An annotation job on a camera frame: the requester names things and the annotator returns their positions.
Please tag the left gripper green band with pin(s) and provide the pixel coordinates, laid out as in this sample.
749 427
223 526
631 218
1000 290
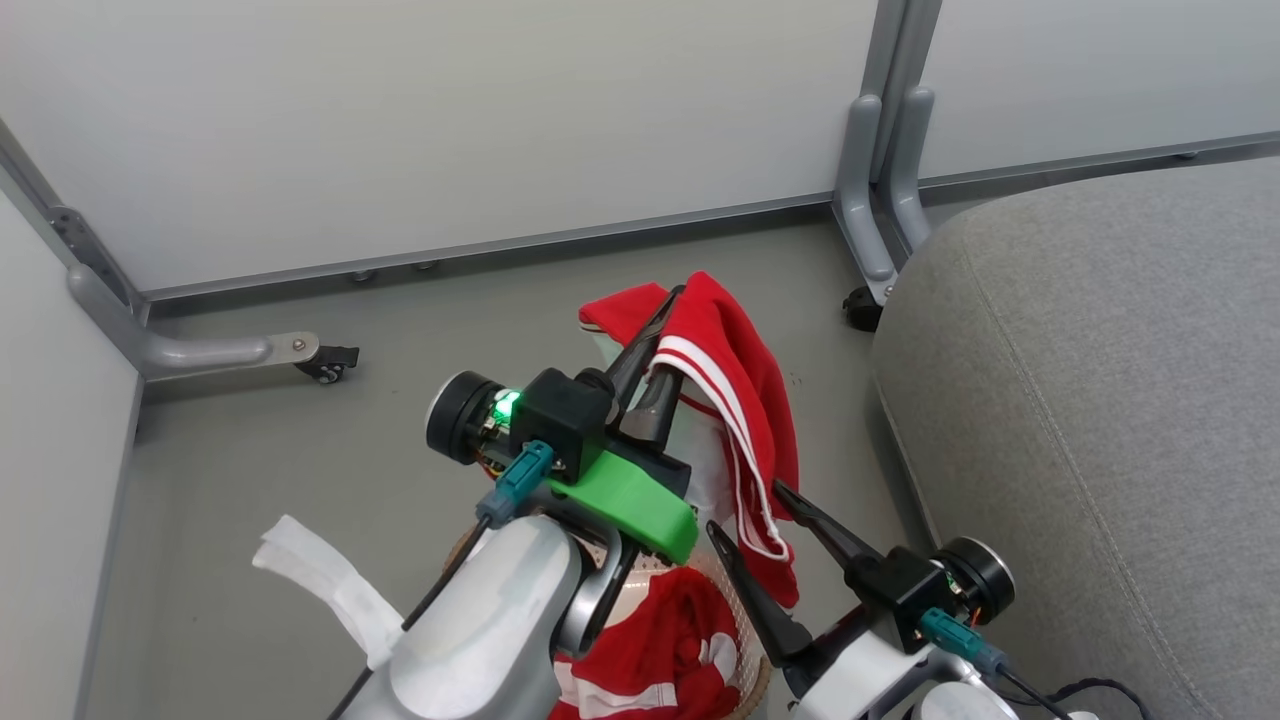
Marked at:
620 505

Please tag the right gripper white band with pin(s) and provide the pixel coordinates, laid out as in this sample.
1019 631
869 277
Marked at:
860 680

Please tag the red garment with white stripes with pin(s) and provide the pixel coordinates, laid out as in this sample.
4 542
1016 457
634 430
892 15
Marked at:
720 340

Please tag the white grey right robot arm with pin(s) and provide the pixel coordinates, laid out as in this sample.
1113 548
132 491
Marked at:
950 705

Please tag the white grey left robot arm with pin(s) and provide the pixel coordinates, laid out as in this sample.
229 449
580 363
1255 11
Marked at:
480 630

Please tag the cream perforated laundry basket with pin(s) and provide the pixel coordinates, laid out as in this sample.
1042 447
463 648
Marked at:
722 585

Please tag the red white printed garment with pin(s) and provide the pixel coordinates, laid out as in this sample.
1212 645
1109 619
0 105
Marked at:
640 640

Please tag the black caster wheel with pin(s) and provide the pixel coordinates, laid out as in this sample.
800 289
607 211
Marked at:
860 310
330 362

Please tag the grey fabric sofa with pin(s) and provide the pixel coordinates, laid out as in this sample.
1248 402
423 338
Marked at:
1100 400

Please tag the long grey partition foot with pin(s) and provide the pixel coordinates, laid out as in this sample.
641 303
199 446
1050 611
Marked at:
200 352

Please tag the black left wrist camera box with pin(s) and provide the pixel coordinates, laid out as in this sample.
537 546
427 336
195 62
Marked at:
560 415

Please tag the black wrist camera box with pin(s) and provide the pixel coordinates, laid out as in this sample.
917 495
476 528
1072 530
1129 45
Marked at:
560 415
900 595

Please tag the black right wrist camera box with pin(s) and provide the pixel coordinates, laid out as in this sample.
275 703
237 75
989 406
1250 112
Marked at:
900 595

